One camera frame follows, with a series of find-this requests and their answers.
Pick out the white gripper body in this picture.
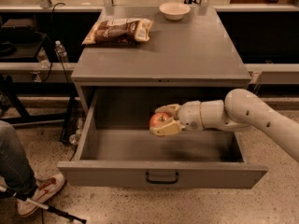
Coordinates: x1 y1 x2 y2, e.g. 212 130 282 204
178 101 204 131

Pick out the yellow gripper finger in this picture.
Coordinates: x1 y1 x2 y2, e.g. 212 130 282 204
149 119 185 136
155 104 180 119

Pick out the red apple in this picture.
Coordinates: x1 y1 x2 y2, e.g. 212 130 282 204
149 112 170 128

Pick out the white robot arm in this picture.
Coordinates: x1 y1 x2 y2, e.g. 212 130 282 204
149 89 299 161

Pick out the grey open drawer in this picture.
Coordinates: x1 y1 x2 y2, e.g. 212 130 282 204
58 87 267 189

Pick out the grey metal cabinet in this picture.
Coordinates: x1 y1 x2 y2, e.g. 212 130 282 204
72 6 250 110

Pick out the white bowl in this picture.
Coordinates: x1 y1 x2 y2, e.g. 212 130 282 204
159 2 191 21

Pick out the brown chip bag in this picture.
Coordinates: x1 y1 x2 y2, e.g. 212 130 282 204
82 18 153 45

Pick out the plastic bottle on floor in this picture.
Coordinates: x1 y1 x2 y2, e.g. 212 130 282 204
69 118 84 146

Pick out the clear water bottle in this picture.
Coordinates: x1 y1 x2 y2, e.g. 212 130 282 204
55 40 69 64

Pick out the white red sneaker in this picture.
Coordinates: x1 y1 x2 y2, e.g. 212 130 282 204
17 174 65 217

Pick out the person leg in jeans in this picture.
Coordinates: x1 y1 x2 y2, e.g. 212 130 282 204
0 121 37 197

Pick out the black side table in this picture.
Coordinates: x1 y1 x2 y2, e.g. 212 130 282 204
0 17 78 143

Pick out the black grey stick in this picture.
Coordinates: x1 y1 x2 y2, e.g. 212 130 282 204
0 186 87 224

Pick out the black drawer handle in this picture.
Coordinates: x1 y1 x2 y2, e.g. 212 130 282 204
145 172 179 185

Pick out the black cable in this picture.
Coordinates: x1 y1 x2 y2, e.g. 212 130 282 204
39 2 67 82

